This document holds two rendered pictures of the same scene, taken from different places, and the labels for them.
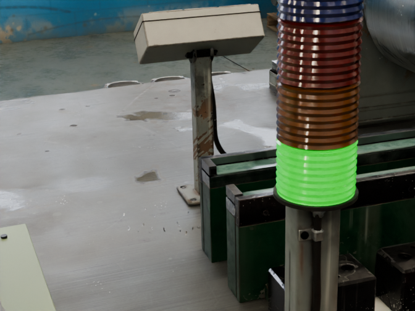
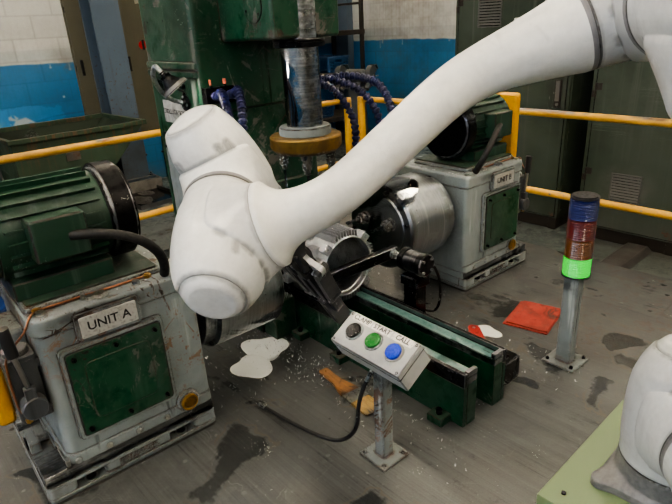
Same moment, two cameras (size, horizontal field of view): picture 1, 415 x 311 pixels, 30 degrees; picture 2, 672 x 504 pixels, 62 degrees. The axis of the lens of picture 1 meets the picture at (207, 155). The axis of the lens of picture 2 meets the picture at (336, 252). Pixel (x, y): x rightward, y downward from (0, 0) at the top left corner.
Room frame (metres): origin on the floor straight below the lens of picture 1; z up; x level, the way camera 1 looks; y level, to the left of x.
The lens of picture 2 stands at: (1.47, 0.77, 1.58)
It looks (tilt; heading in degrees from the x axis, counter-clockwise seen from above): 22 degrees down; 248
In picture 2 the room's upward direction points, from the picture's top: 3 degrees counter-clockwise
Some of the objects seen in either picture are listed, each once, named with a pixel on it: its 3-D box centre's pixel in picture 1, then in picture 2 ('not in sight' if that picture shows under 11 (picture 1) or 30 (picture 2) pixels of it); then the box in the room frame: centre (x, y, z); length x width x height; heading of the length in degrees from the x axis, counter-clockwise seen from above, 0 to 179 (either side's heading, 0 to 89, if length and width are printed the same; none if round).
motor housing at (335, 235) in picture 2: not in sight; (323, 256); (0.99, -0.51, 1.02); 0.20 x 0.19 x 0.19; 107
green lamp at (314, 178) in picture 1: (315, 166); (576, 265); (0.54, -0.08, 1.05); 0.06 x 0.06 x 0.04
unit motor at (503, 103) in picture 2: not in sight; (480, 160); (0.37, -0.67, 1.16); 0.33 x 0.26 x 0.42; 17
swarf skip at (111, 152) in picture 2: not in sight; (72, 170); (1.79, -5.00, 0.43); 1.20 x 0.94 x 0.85; 22
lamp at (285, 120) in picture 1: (317, 108); (579, 246); (0.54, -0.08, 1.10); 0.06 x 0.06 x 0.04
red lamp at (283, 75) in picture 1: (318, 47); (581, 227); (0.54, -0.08, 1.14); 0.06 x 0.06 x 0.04
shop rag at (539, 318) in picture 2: not in sight; (533, 316); (0.46, -0.28, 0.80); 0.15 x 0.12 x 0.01; 31
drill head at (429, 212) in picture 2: not in sight; (408, 216); (0.67, -0.61, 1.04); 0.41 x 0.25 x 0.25; 17
